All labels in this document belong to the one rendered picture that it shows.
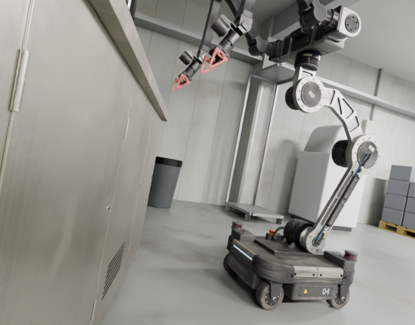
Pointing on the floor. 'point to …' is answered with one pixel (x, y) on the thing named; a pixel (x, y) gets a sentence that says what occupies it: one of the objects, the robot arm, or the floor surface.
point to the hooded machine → (322, 180)
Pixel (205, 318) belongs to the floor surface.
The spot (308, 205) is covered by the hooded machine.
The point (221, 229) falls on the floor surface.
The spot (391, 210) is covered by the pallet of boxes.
